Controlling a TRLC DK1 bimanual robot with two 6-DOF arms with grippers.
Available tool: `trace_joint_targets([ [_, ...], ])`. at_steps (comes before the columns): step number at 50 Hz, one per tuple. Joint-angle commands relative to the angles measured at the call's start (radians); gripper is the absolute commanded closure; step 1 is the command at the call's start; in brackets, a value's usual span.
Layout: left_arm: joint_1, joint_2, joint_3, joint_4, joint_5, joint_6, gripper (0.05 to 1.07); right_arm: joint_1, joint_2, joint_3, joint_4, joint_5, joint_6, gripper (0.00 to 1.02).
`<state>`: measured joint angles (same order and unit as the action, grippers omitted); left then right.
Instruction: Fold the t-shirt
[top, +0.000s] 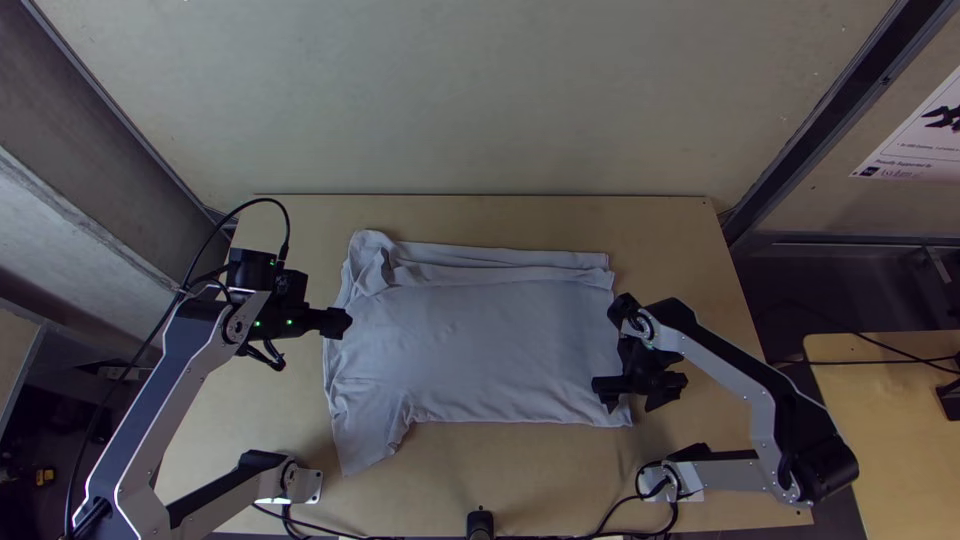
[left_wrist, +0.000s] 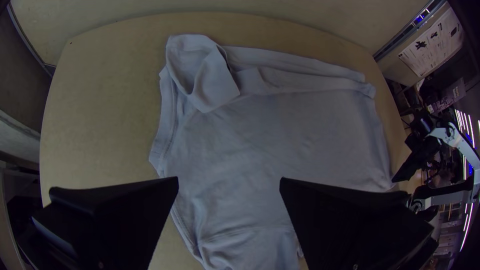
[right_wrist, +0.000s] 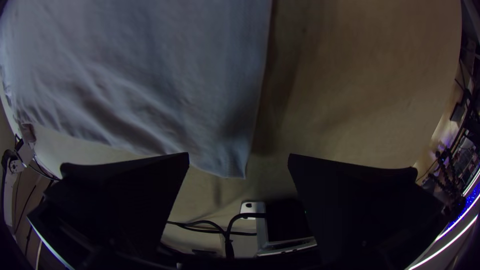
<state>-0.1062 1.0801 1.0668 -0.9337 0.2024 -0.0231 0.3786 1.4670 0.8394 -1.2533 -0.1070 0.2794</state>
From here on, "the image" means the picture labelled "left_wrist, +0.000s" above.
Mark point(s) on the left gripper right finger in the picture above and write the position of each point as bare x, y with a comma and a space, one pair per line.
345, 228

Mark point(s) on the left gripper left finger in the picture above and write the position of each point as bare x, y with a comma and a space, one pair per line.
112, 221

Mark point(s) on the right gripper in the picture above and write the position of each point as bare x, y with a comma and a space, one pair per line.
420, 157

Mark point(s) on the grey t-shirt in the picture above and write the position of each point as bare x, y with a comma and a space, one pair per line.
270, 142

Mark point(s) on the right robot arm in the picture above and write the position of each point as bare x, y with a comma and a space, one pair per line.
453, 137

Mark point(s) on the white printed wall poster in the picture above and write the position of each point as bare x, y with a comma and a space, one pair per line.
433, 43

